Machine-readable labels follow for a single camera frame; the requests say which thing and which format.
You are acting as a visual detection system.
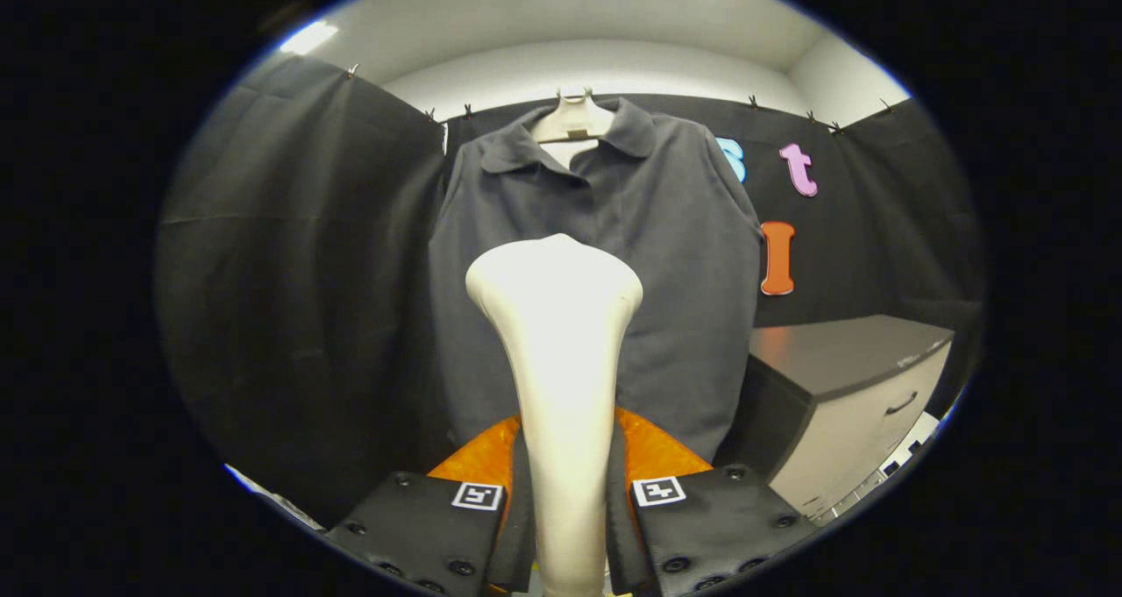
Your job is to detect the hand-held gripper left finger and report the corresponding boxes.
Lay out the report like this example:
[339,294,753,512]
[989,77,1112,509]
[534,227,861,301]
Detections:
[324,413,537,597]

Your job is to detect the narrow ceiling light strip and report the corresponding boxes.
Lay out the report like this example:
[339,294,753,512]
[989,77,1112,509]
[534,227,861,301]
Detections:
[280,20,339,56]

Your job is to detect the dark grey button shirt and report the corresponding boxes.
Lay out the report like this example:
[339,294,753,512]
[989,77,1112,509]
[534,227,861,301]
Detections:
[427,97,763,466]

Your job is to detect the grey top drawer cabinet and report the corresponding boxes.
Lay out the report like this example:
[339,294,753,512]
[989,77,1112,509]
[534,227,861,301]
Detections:
[714,315,955,521]

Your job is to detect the black backdrop cloth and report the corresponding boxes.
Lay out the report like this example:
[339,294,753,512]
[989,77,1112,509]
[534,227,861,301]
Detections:
[156,53,987,528]

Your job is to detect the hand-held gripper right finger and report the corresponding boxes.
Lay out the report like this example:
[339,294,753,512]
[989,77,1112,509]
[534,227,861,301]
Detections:
[607,406,820,597]

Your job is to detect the cream clothes hanger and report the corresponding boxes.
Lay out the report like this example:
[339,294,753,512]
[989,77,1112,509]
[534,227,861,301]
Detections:
[530,89,616,145]

